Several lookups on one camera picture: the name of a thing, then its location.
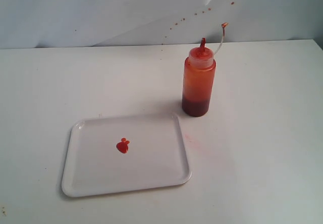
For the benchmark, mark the red ketchup blob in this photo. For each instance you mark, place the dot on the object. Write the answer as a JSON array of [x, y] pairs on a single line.
[[123, 145]]

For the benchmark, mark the ketchup squeeze bottle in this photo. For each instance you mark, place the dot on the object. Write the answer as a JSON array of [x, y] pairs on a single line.
[[198, 77]]

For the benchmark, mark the white rectangular tray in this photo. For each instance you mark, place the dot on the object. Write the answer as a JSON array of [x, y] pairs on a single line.
[[156, 157]]

